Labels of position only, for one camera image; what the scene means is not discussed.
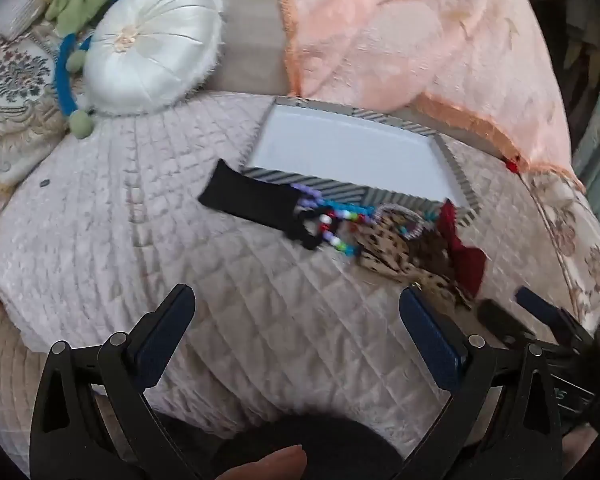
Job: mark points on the black fabric pouch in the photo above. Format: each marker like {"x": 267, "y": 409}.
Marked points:
{"x": 245, "y": 195}

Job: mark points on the red scrunchie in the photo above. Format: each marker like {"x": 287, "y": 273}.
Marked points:
{"x": 467, "y": 260}

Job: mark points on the beige round quilted cushion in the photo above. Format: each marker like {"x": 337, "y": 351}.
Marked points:
{"x": 5, "y": 385}

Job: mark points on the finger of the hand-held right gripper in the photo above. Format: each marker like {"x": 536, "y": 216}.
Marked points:
{"x": 550, "y": 310}
{"x": 500, "y": 317}

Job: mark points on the small red item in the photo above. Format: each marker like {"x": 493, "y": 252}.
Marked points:
{"x": 513, "y": 165}

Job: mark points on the person's dark clothing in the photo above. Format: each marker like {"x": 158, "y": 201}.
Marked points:
{"x": 330, "y": 440}

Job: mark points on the leopard print bow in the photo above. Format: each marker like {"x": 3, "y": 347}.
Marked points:
{"x": 385, "y": 250}

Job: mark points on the peach fringed blanket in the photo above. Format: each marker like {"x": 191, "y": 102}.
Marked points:
{"x": 405, "y": 35}

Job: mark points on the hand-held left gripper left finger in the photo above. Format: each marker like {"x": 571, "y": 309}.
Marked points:
{"x": 160, "y": 332}

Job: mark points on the floral embroidered pillow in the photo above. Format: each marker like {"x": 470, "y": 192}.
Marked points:
{"x": 15, "y": 75}

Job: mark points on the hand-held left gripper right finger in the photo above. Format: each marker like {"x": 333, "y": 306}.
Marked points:
{"x": 435, "y": 335}

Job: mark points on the white round satin cushion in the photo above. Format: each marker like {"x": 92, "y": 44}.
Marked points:
{"x": 155, "y": 45}

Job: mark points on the floral bed sheet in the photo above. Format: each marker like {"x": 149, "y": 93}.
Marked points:
{"x": 565, "y": 230}

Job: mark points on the pale pink quilted bedspread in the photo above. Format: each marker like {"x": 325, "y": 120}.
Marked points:
{"x": 155, "y": 240}

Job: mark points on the person's left hand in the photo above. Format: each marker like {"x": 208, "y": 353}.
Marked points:
{"x": 265, "y": 465}

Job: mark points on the striped rim white tray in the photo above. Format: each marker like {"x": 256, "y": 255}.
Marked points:
{"x": 350, "y": 145}

